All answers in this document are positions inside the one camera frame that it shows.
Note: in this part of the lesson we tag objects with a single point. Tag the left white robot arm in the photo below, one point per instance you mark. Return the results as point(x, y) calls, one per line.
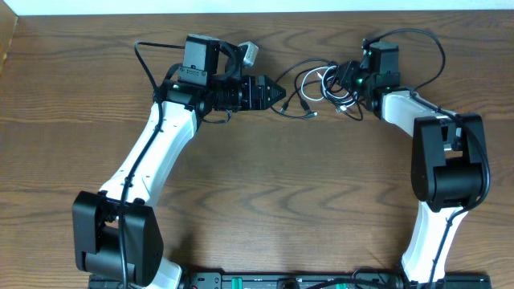
point(116, 235)

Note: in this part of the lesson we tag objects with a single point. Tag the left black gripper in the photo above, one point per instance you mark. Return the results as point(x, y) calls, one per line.
point(260, 100)

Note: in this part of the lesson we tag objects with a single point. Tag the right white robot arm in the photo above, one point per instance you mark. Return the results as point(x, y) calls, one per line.
point(450, 174)

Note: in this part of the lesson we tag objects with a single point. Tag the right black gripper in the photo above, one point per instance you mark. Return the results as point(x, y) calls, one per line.
point(343, 79)

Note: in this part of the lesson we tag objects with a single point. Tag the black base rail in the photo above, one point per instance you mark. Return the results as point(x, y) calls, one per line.
point(361, 278)

